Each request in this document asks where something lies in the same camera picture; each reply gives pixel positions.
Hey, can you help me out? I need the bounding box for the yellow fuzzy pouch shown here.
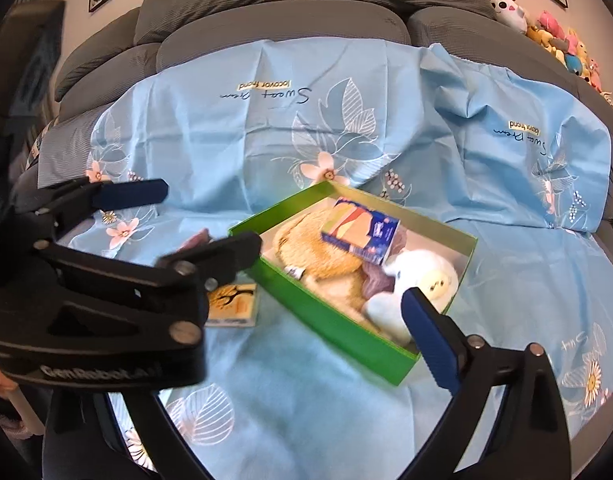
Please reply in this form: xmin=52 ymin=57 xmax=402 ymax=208
xmin=273 ymin=209 xmax=363 ymax=278

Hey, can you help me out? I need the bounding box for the orange blue tissue pack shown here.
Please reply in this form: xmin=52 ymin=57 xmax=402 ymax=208
xmin=320 ymin=198 xmax=399 ymax=266

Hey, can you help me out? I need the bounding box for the light blue plush toy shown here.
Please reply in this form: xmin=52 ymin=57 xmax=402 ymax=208
xmin=361 ymin=249 xmax=459 ymax=347

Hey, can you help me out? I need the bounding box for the cream white towel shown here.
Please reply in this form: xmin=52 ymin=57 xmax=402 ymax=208
xmin=305 ymin=271 xmax=380 ymax=335

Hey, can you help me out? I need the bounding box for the green cardboard box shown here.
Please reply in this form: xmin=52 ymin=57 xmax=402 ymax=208
xmin=229 ymin=181 xmax=477 ymax=386

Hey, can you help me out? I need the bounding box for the light blue floral sheet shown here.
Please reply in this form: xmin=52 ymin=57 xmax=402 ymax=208
xmin=37 ymin=38 xmax=613 ymax=479

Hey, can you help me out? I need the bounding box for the grey sofa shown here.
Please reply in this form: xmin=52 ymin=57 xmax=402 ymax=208
xmin=40 ymin=0 xmax=613 ymax=236

